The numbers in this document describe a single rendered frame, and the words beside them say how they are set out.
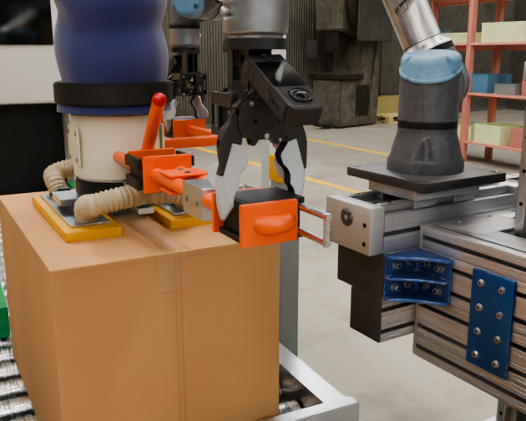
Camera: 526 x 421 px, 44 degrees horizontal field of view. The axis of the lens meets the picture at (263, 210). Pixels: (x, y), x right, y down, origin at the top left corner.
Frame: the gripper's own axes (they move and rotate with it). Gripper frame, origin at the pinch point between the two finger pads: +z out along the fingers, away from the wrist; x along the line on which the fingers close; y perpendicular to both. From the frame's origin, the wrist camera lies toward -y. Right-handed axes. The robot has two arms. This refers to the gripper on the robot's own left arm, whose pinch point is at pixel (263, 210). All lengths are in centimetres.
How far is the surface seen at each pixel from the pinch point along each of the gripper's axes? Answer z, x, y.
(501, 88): 16, -538, 448
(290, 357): 49, -34, 50
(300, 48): -29, -596, 963
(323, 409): 47, -27, 25
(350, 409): 48, -33, 24
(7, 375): 55, 22, 84
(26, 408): 55, 21, 66
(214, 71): 10, -422, 954
